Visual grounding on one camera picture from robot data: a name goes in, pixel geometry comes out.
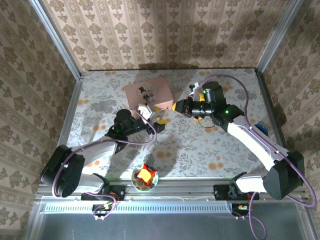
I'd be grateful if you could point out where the aluminium corner post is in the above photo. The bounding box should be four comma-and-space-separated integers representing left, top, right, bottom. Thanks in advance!
254, 0, 304, 76
29, 0, 82, 79

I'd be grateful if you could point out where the red yellow toy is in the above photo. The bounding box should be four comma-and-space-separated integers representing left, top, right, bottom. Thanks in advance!
135, 163, 158, 186

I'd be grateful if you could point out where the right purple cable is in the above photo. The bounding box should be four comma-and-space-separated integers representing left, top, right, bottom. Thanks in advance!
193, 74, 318, 240

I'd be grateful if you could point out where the aluminium front rail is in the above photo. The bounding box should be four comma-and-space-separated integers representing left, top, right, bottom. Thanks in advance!
34, 179, 309, 202

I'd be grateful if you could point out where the slotted grey cable duct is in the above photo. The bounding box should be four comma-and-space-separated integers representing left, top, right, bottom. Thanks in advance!
43, 201, 232, 214

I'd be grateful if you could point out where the grey metal sheet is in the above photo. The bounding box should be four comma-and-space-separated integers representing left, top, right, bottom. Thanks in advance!
24, 199, 318, 240

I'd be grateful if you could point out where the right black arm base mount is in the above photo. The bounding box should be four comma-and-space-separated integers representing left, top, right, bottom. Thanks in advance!
213, 183, 260, 201

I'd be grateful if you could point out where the blue cup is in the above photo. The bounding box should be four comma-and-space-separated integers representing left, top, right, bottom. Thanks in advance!
254, 123, 270, 137

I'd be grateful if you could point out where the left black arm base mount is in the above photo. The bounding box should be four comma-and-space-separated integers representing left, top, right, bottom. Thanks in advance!
80, 183, 126, 201

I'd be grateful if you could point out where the pink box with cartoon print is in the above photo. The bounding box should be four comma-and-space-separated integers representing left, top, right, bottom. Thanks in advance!
124, 76, 175, 118

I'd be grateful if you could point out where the aluminium side rail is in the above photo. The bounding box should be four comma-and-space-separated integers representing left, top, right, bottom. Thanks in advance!
46, 73, 85, 151
255, 71, 288, 148

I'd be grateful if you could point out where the patterned bowl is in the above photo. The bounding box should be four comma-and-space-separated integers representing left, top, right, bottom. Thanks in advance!
131, 166, 160, 193

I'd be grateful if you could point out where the small black connector board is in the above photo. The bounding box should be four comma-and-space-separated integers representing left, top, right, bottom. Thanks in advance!
91, 203, 114, 218
230, 202, 251, 218

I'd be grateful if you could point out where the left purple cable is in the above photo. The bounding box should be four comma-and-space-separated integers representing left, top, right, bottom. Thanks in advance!
51, 104, 158, 221

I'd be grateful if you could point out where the purple cable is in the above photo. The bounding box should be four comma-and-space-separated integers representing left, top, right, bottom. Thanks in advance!
51, 104, 158, 221
193, 74, 318, 240

